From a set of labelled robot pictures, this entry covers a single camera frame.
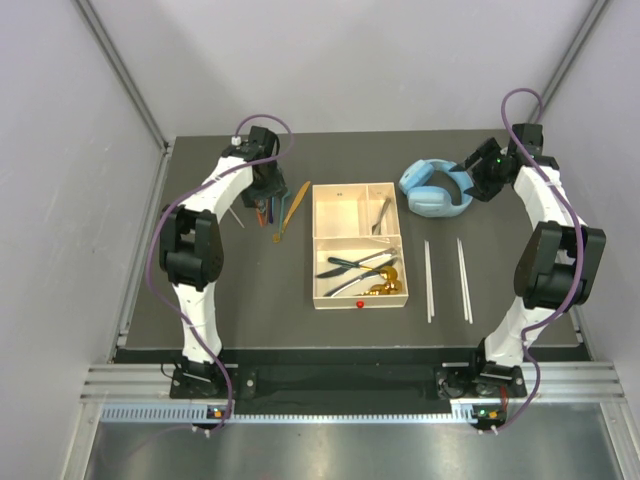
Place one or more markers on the silver knife lower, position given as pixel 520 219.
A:
pixel 355 280

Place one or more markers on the left aluminium frame post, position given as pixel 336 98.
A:
pixel 90 16

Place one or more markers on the light blue headphones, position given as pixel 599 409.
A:
pixel 433 201

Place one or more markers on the cream divided utensil box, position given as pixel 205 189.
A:
pixel 343 215

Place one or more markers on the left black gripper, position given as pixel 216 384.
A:
pixel 275 186

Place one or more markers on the gold butter knife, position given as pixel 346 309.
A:
pixel 285 217

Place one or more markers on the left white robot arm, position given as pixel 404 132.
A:
pixel 191 251

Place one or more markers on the plain gold spoon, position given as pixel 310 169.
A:
pixel 387 272

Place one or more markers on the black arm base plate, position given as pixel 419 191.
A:
pixel 310 383

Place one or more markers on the silver fork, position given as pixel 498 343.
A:
pixel 381 224

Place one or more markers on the ornate gold spoon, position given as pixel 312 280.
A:
pixel 388 288

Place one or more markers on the white chopstick inner right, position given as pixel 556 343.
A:
pixel 464 280

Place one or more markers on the slotted cable duct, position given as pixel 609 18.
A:
pixel 208 414

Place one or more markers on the right aluminium frame post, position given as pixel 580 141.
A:
pixel 585 29

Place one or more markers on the aluminium frame post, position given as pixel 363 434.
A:
pixel 90 16
pixel 585 29

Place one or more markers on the dark teal handled knife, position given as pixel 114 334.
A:
pixel 340 267

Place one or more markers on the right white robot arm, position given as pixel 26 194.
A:
pixel 558 266

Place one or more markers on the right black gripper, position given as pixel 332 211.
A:
pixel 483 189

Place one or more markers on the aluminium front rail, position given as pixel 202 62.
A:
pixel 561 382

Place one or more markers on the silver round ladle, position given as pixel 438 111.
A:
pixel 236 217

